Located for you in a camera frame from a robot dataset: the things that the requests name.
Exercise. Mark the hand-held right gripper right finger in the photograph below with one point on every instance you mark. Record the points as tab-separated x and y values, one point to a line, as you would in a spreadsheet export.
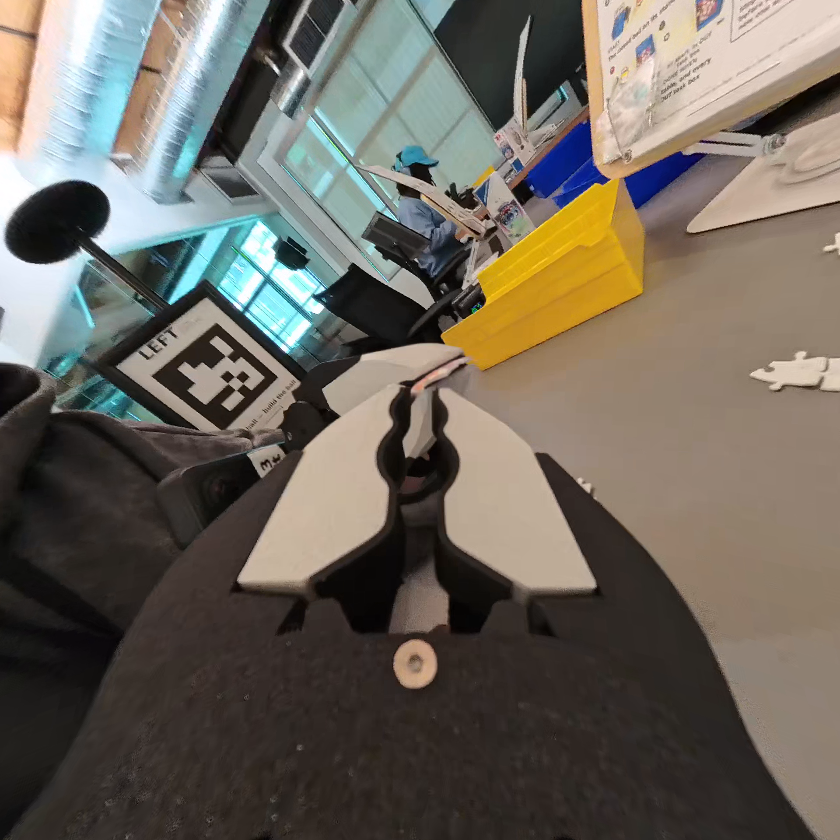
518	518

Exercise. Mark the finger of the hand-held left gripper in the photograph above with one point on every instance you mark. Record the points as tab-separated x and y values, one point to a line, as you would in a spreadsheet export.
387	371
420	426

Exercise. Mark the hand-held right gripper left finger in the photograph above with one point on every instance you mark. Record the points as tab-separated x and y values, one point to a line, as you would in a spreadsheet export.
315	518

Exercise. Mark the person's left forearm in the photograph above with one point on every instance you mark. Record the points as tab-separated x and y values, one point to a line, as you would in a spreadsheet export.
98	492

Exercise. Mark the joined white puzzle pieces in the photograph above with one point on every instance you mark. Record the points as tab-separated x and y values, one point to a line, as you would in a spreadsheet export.
794	373

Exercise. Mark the dark office chairs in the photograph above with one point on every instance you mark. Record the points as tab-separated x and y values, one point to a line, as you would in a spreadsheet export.
374	308

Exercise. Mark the sign board with square marker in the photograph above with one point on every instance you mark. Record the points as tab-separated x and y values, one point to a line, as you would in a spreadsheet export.
197	367

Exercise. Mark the black mounted device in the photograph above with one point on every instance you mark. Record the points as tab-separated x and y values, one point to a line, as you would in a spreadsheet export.
291	253

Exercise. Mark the yellow box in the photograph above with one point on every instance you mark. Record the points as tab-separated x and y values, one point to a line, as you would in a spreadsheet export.
558	282

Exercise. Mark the small printed carton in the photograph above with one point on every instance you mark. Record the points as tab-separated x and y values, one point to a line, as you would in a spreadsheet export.
515	144
512	210

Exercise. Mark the blue plastic bin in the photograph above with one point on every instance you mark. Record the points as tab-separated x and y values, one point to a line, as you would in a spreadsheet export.
564	164

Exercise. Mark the round wooden table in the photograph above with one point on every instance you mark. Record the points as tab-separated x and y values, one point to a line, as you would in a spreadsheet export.
610	169

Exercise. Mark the black light stand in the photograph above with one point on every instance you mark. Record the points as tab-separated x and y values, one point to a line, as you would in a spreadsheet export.
56	220

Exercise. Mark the upright white strip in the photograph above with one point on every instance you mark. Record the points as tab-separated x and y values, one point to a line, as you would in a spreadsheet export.
522	79

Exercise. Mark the white air vent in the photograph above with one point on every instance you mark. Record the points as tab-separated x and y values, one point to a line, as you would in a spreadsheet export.
315	33

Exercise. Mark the printed instruction sheet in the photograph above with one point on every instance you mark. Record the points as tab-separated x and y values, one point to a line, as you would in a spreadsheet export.
689	52

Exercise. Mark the silver air duct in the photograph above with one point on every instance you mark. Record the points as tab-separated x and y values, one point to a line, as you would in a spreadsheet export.
92	65
190	98

